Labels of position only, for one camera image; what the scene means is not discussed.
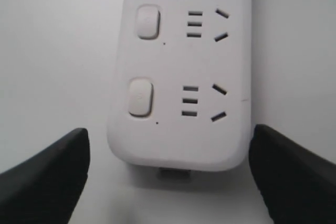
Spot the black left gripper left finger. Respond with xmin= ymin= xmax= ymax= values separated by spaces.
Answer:
xmin=1 ymin=128 xmax=90 ymax=223

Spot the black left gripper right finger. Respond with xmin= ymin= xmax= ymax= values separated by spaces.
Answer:
xmin=248 ymin=124 xmax=335 ymax=223

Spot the white five-outlet power strip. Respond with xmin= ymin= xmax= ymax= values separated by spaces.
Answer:
xmin=107 ymin=0 xmax=251 ymax=172

